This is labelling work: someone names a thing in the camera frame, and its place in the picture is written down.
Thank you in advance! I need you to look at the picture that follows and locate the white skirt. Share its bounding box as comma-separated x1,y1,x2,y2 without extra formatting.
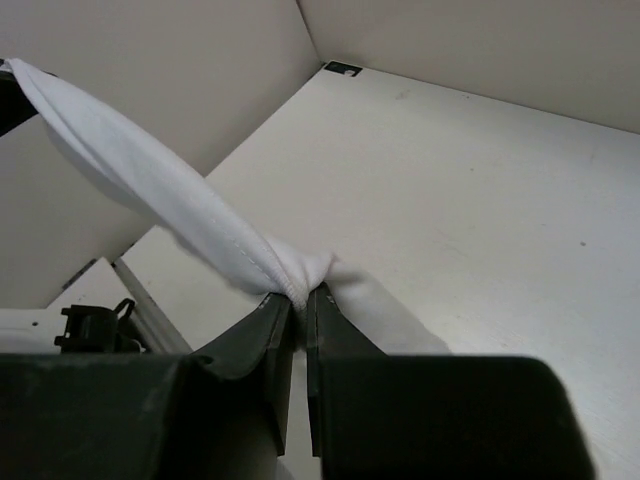
1,59,450,354

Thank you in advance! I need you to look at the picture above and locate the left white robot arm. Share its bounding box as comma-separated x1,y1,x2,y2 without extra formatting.
1,59,135,354

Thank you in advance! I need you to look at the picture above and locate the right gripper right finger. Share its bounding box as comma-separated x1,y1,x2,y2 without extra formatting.
306,284,399,479

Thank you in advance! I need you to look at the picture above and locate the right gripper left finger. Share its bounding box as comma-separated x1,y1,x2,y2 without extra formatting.
193,294,293,479

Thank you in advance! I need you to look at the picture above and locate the left corner label sticker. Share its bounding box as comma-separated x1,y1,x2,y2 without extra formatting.
324,61,362,77

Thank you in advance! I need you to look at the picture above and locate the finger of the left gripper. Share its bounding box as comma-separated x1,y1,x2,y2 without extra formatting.
0,71,38,136

